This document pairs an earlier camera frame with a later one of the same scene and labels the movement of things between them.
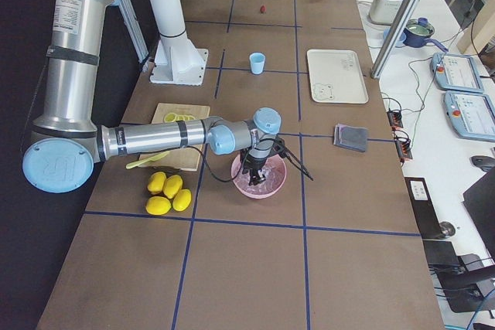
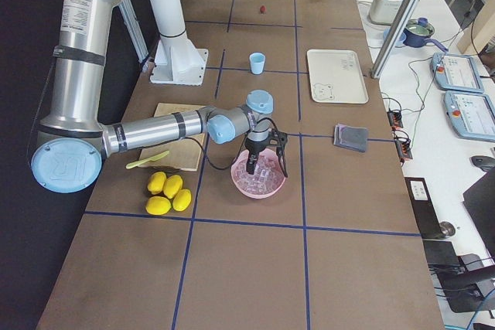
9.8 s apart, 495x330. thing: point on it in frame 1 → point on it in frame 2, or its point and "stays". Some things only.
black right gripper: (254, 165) → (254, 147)
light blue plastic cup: (257, 60) stays
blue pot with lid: (417, 32) stays
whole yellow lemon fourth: (158, 205) stays
